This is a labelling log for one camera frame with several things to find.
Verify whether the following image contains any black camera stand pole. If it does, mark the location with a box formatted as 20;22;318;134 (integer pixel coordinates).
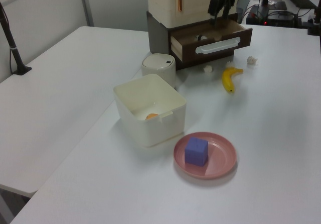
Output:
0;2;33;76

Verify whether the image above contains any dark wood drawer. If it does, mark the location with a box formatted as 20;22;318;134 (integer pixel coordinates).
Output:
170;20;253;64

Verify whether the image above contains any pink plate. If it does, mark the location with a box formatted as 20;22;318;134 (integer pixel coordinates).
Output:
173;132;237;180

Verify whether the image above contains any purple cube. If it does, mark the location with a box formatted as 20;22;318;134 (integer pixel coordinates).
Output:
184;137;209;167

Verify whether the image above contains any white drawer handle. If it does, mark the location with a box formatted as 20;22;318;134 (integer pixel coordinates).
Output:
195;37;241;55

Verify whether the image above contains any cream storage box with handles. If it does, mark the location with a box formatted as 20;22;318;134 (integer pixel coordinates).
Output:
146;0;238;29

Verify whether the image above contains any cream open plastic bin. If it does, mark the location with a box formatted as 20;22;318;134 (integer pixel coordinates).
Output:
112;73;188;149

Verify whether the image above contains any yellow toy banana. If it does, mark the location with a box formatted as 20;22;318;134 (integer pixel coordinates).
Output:
221;67;244;94

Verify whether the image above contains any dark wood drawer cabinet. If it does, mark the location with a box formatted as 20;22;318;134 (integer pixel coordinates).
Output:
146;10;242;71

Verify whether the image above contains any black electronics box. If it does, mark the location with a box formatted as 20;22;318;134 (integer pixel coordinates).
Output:
245;4;302;28

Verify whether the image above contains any small cream trash can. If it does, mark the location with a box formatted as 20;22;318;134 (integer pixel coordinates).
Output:
141;53;177;89

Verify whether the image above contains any black clamp post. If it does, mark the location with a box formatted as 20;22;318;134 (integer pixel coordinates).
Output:
306;0;321;37

